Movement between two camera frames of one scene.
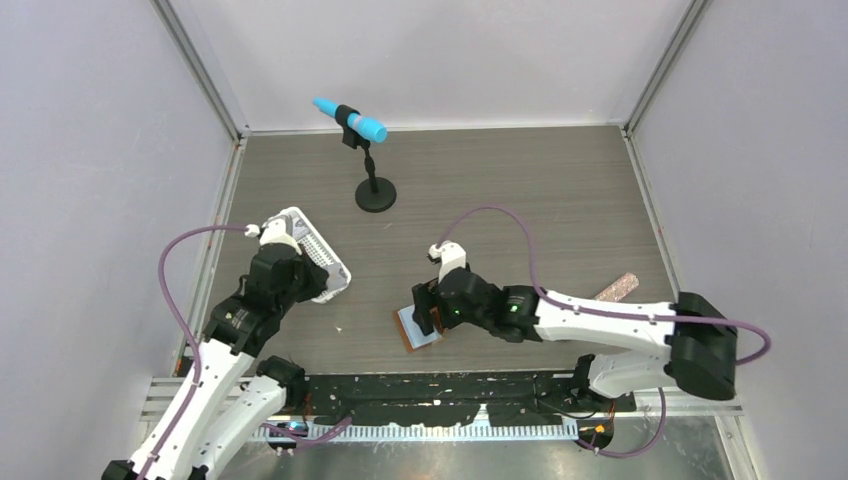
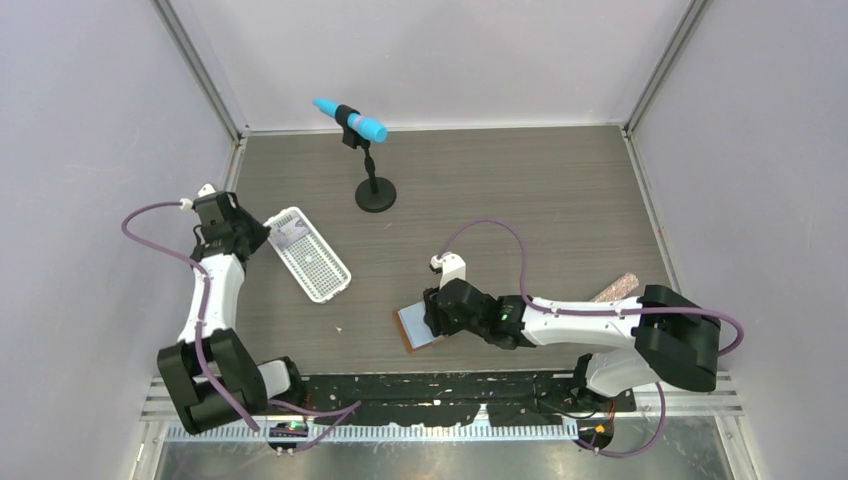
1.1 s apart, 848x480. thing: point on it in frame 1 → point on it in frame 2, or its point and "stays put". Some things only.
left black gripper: [316, 274] → [260, 233]
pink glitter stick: [620, 289] stays put
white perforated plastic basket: [323, 253] stays put
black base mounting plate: [457, 399] stays put
